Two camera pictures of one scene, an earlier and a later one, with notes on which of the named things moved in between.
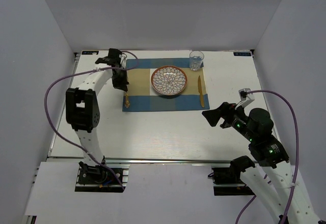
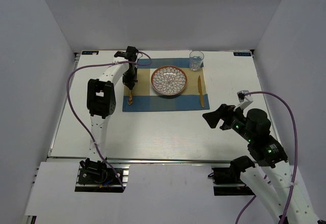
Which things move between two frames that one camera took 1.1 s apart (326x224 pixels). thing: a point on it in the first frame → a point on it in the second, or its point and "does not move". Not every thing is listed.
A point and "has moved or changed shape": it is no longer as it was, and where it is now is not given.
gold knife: (200, 90) does not move
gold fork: (127, 104) has moved or changed shape
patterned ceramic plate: (169, 80) does not move
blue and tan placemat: (143, 98) does not move
